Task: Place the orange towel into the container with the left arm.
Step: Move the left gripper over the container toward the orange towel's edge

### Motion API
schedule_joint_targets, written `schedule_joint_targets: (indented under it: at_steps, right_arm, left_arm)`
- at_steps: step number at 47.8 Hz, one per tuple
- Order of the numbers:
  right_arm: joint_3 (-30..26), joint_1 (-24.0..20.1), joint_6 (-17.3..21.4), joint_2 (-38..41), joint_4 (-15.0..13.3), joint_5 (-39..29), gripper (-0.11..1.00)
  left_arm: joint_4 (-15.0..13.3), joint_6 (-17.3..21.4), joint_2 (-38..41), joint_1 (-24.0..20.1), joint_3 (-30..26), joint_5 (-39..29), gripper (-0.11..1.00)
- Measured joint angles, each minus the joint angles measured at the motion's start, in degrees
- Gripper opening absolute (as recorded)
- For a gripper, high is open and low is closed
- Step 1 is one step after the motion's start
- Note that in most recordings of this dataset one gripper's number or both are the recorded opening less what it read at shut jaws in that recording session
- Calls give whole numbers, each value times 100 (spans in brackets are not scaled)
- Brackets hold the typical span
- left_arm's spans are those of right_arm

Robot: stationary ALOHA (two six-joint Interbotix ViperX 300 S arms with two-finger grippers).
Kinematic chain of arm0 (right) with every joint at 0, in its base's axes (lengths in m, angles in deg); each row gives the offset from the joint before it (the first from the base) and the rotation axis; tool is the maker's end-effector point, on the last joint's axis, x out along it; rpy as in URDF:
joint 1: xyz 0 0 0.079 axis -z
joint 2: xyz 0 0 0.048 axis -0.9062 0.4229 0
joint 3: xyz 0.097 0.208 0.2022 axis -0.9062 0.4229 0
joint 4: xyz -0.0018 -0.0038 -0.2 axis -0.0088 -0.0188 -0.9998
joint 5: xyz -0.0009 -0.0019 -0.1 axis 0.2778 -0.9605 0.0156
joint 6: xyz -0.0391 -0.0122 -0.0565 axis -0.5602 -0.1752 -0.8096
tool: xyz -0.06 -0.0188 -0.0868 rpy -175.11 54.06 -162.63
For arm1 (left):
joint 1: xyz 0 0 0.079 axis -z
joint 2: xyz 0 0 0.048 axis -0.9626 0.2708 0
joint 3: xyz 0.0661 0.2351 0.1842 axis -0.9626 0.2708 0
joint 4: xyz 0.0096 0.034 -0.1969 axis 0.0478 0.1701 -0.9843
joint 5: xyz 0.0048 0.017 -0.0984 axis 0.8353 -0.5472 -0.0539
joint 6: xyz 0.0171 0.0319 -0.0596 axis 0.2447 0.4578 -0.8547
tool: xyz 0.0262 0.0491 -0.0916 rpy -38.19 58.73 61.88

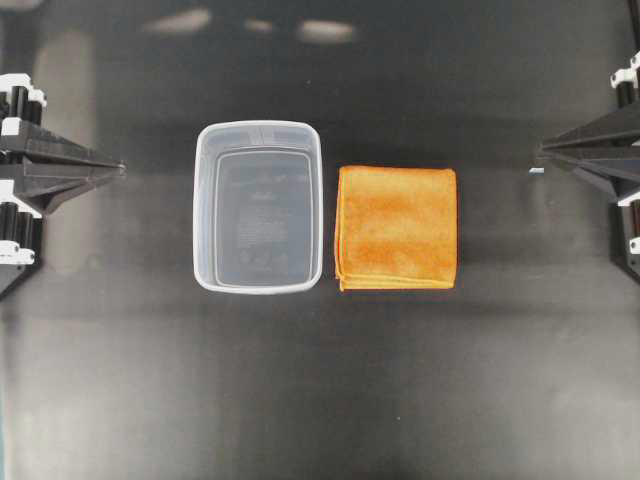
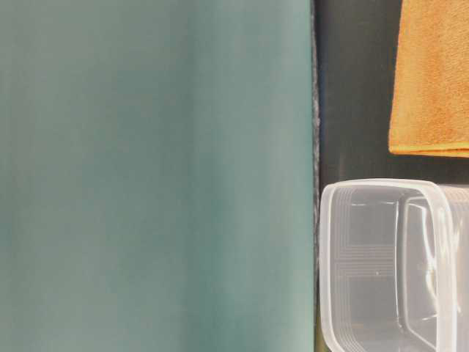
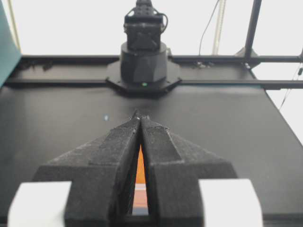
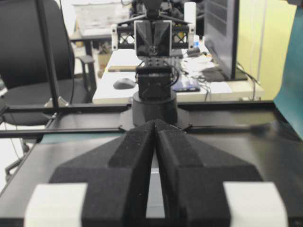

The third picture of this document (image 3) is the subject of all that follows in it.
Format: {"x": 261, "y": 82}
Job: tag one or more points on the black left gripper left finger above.
{"x": 102, "y": 173}

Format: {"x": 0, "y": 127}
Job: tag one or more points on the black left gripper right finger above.
{"x": 173, "y": 167}

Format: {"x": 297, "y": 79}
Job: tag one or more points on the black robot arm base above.
{"x": 144, "y": 65}

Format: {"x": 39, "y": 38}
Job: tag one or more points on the orange towel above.
{"x": 140, "y": 204}

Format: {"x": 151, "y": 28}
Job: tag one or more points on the teal panel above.
{"x": 10, "y": 55}

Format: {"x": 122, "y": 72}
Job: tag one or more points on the black frame rail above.
{"x": 265, "y": 84}

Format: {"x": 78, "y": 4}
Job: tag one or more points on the black aluminium frame post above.
{"x": 252, "y": 28}

